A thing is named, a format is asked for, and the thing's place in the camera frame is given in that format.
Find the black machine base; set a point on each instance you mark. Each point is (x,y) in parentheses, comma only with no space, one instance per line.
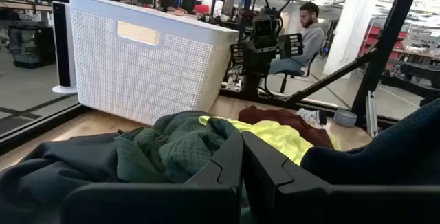
(416,74)

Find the red shelf unit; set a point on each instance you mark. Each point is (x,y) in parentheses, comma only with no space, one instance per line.
(373,38)

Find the black table edge rail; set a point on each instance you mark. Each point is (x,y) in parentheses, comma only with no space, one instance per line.
(41,124)

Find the red box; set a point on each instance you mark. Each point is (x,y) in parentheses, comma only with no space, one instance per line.
(202,9)

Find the maroon garment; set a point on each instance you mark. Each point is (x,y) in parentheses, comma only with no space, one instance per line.
(275,115)

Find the aluminium extrusion piece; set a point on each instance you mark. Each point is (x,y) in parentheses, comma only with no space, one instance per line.
(371,114)

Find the wooden workbench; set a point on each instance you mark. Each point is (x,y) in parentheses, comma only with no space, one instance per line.
(20,5)

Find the white and black tower fan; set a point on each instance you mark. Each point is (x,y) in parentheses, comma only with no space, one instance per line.
(62,45)

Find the white perforated laundry basket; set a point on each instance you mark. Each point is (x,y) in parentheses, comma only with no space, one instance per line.
(137,76)

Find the yellow garment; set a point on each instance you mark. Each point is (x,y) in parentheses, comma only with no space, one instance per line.
(278,136)

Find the black office chair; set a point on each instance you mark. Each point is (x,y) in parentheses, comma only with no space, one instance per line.
(292,74)

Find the dark fine-knit garment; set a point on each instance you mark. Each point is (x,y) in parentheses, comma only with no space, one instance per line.
(385,152)

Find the black diagonal frame brace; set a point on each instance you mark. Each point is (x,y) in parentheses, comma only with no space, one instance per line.
(330,79)

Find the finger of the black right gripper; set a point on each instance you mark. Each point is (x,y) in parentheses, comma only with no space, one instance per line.
(290,45)
(237,54)

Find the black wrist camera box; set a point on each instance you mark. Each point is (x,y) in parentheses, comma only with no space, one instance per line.
(264,31)

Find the dark navy smooth garment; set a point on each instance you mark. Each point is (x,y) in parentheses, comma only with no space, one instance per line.
(62,169)

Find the seated person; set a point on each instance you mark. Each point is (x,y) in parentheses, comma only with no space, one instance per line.
(311,42)

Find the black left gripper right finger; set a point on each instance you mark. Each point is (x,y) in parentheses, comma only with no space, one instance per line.
(309,203)

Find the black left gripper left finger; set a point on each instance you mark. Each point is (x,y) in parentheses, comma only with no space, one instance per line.
(206,200)

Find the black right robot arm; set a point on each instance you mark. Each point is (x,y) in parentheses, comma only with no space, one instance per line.
(252,83)

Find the white sock with dark toe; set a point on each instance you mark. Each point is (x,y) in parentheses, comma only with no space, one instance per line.
(311,115)

